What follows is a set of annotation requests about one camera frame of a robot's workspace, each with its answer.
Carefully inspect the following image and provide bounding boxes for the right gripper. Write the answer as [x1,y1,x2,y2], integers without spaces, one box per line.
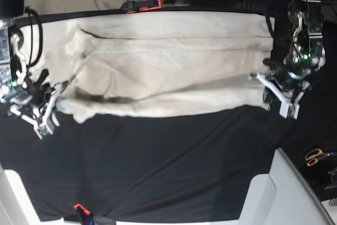
[8,69,68,139]

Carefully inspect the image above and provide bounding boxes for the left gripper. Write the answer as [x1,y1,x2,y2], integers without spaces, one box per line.
[249,58,311,119]

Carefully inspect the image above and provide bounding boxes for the white T-shirt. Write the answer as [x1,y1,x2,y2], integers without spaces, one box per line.
[30,11,273,123]

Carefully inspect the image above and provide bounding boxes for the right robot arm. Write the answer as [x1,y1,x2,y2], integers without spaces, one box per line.
[1,0,69,139]

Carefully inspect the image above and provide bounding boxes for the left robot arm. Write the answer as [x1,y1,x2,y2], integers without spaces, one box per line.
[250,0,325,119]

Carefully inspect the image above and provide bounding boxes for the black object right edge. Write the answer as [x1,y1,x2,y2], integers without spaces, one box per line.
[325,167,337,190]

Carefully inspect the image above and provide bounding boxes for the black table cloth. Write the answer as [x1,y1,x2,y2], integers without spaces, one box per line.
[1,21,336,223]

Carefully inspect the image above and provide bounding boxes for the orange black clamp bottom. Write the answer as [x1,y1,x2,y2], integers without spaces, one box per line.
[73,203,95,225]

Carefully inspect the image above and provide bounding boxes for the orange black clamp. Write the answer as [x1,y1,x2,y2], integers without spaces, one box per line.
[122,0,163,14]
[73,203,95,225]

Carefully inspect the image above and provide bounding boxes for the orange black clamp top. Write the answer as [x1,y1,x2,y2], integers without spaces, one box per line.
[122,0,163,14]

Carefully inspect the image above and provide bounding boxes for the orange handled scissors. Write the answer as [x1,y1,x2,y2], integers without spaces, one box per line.
[305,149,336,167]

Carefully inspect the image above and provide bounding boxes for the white table frame left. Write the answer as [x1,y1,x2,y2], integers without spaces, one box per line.
[1,168,64,225]

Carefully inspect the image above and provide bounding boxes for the white table frame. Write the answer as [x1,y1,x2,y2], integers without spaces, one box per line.
[1,168,64,225]
[238,149,334,225]

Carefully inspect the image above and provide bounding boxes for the white table frame right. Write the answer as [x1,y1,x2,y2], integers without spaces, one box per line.
[238,149,334,225]

